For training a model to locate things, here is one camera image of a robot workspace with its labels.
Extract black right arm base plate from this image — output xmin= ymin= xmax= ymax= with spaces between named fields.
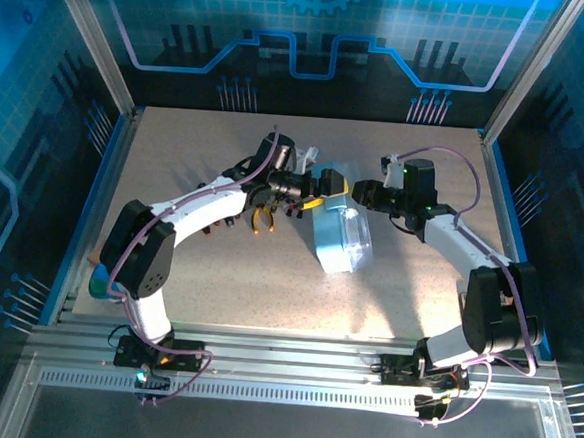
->
xmin=378 ymin=351 xmax=473 ymax=393

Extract dark acrylic panel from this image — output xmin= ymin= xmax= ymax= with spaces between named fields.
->
xmin=20 ymin=383 xmax=560 ymax=438

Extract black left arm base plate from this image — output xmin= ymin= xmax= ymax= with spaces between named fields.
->
xmin=112 ymin=333 xmax=208 ymax=374

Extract blue aluminium side rail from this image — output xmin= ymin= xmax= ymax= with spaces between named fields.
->
xmin=38 ymin=101 xmax=146 ymax=332
xmin=462 ymin=129 xmax=567 ymax=361

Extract blue green plastic cup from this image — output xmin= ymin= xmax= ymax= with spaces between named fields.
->
xmin=87 ymin=262 xmax=125 ymax=304

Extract aluminium frame rail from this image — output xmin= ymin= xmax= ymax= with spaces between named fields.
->
xmin=23 ymin=310 xmax=565 ymax=399

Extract blue tool case clear lid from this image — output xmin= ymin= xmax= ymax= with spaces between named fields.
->
xmin=303 ymin=157 xmax=381 ymax=277

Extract yellow handled pliers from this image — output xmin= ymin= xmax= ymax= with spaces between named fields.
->
xmin=250 ymin=200 xmax=278 ymax=238

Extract slotted aluminium cable duct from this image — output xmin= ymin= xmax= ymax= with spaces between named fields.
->
xmin=38 ymin=367 xmax=559 ymax=425

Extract aluminium corner post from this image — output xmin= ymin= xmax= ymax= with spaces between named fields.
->
xmin=480 ymin=0 xmax=574 ymax=152
xmin=34 ymin=0 xmax=144 ymax=119

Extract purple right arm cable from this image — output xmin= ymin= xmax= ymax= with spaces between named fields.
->
xmin=380 ymin=143 xmax=553 ymax=435

